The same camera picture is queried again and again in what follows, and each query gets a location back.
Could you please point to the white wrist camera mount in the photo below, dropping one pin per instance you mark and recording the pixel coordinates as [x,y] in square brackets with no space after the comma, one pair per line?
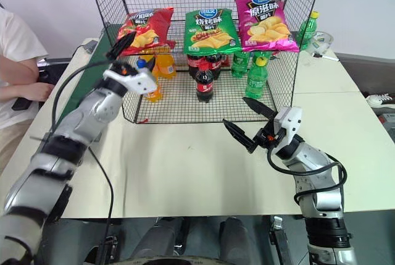
[290,120]
[139,82]

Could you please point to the clear plastic cup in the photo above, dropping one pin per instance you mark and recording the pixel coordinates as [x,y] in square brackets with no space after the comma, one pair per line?
[322,41]

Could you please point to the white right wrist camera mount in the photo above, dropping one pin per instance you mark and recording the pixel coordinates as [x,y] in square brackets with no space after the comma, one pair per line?
[290,120]

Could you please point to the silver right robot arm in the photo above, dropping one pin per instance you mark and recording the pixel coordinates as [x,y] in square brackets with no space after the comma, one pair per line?
[321,197]

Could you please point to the black phone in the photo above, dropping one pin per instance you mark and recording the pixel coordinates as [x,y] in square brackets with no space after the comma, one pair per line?
[21,103]

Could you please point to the orange soda bottle blue cap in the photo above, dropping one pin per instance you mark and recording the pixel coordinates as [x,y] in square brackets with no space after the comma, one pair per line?
[154,94]

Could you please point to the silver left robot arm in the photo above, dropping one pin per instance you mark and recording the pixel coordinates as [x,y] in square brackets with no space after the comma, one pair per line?
[92,110]

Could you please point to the cola bottle red label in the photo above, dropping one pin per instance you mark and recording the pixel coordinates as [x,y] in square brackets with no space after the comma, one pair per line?
[216,65]
[203,86]
[192,61]

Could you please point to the dark grey rounded shape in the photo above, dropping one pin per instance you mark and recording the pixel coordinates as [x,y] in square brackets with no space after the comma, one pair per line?
[162,237]

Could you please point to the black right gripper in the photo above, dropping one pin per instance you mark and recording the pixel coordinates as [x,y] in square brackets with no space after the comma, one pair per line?
[266,137]

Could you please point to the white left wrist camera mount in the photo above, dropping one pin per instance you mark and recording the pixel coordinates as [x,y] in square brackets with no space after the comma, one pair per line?
[139,82]

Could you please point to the green chips bag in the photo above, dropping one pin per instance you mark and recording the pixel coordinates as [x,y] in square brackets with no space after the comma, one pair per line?
[210,30]

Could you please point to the black box device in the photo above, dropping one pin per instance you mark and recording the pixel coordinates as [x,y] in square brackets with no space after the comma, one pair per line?
[49,72]

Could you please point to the person in white shirt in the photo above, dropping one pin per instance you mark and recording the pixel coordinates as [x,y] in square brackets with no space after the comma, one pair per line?
[15,45]

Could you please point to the magenta chips bag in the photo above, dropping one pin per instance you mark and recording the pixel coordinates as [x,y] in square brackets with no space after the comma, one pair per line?
[265,24]

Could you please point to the person's bare hand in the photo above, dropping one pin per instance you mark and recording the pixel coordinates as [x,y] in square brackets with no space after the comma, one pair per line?
[41,91]

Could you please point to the white marker pen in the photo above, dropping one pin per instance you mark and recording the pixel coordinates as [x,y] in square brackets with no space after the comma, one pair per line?
[327,57]

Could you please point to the white sneaker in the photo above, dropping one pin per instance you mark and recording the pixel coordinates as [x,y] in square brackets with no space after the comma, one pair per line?
[380,99]

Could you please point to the red chips bag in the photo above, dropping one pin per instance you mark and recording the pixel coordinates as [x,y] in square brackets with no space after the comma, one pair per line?
[148,27]

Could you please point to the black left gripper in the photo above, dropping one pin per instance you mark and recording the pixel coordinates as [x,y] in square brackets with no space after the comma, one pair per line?
[123,68]

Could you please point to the green soda bottle yellow cap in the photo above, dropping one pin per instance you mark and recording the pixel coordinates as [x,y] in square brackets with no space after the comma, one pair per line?
[256,80]
[308,30]

